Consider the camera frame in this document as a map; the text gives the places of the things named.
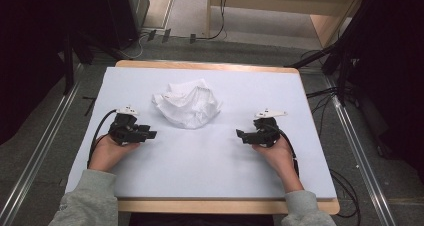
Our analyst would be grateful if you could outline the person's dark pants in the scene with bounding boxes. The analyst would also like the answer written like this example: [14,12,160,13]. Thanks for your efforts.
[128,213,275,226]

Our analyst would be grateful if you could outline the black curtain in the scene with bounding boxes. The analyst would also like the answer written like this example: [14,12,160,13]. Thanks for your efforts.
[0,0,141,145]
[339,0,424,184]

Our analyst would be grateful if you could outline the black hanging cable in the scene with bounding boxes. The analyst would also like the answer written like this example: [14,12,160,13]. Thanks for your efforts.
[196,0,230,42]

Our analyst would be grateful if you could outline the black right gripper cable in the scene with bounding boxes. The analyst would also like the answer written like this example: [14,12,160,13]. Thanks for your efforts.
[274,125,300,179]

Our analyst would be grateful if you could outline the white floor cable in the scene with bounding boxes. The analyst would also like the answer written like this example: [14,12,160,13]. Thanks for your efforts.
[121,32,153,60]

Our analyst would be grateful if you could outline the person's left hand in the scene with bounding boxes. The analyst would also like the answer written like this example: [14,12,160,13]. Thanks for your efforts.
[88,134,141,173]

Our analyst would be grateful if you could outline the wooden table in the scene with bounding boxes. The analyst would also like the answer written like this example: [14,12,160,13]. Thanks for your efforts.
[114,59,341,215]

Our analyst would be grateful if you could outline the metal floor rail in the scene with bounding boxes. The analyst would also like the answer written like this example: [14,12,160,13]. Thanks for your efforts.
[324,75,398,226]
[0,80,81,226]

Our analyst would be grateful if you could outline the person's right hand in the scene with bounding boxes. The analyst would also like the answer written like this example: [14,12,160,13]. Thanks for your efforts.
[251,137,298,184]

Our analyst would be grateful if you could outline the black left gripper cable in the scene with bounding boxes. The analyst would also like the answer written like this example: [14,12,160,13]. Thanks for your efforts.
[87,109,118,169]

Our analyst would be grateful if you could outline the grey cabinet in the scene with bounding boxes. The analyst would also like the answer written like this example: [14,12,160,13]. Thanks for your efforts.
[125,0,151,30]

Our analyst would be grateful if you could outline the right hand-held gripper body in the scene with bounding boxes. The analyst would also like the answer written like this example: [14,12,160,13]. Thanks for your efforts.
[253,108,288,149]

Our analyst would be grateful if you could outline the light wooden frame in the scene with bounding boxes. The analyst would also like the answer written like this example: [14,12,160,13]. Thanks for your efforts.
[206,0,368,49]

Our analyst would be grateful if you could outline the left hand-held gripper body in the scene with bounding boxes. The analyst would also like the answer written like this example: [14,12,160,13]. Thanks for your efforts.
[108,105,148,146]

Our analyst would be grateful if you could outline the black floor cable bundle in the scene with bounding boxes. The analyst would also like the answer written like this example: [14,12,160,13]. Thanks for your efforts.
[305,86,338,137]

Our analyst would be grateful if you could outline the black looped floor cable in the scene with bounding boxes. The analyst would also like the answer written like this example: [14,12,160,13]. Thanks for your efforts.
[329,168,362,219]

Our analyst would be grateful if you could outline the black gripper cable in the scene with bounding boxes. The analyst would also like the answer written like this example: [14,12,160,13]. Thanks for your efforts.
[274,125,300,179]
[87,109,118,169]

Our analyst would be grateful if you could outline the black metal stand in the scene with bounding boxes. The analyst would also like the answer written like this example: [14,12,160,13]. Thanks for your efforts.
[284,42,354,107]
[62,30,96,96]

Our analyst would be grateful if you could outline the white mesh laundry bag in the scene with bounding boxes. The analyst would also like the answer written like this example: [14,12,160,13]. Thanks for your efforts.
[152,78,223,130]

